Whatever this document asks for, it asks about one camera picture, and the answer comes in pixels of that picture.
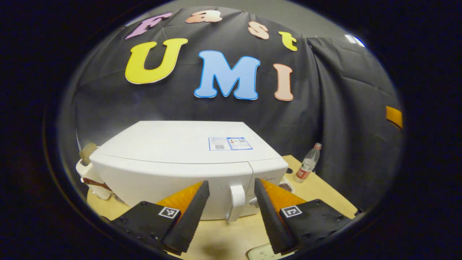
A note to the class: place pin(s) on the dark red beans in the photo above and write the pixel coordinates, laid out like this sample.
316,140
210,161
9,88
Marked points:
286,187

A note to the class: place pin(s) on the white toaster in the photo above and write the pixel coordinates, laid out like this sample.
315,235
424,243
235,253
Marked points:
90,177

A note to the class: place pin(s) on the black backdrop cloth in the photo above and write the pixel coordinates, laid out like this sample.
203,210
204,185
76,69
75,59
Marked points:
343,108

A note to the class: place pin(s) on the small ceiling light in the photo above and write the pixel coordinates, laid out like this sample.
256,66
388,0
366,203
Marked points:
354,40

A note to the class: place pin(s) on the clear bottle with red label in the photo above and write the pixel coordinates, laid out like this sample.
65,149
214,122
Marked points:
306,166

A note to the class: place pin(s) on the pale green rectangular plate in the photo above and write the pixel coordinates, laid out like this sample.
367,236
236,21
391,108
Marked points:
261,254

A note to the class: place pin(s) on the white microwave oven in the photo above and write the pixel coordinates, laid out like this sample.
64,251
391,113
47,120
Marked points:
173,151

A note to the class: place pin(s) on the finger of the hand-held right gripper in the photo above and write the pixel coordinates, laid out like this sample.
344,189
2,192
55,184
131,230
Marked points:
394,116

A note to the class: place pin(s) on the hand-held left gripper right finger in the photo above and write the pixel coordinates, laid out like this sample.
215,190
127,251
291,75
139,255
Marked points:
270,220

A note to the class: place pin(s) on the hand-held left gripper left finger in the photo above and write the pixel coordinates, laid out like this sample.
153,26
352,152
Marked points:
191,220

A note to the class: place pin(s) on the white divided dish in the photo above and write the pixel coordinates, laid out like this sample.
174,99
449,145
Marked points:
290,180

